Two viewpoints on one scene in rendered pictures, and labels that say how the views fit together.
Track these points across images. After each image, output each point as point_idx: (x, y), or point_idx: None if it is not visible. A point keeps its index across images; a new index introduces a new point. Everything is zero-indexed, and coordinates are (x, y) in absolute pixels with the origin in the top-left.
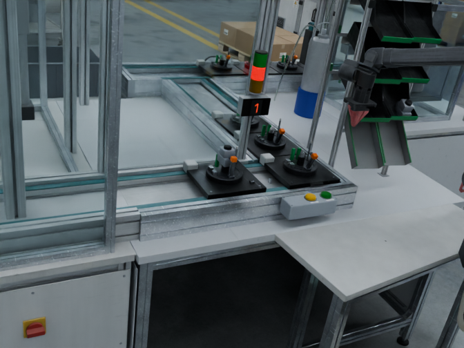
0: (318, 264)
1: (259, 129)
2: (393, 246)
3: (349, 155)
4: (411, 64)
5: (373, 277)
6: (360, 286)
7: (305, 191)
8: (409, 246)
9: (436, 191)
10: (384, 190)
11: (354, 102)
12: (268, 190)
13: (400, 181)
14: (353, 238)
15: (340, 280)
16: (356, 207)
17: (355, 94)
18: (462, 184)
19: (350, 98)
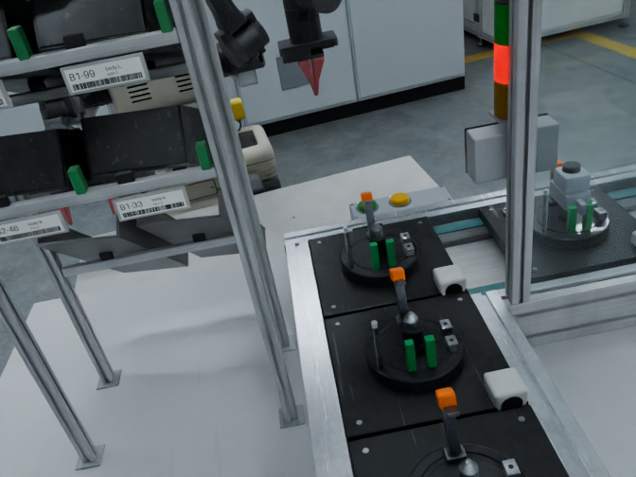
0: (421, 182)
1: (419, 446)
2: (291, 209)
3: None
4: None
5: (360, 173)
6: (384, 164)
7: (399, 214)
8: (267, 211)
9: (57, 326)
10: (171, 324)
11: (326, 32)
12: (469, 221)
13: None
14: (342, 218)
15: (405, 167)
16: (280, 274)
17: (320, 22)
18: (113, 199)
19: (324, 39)
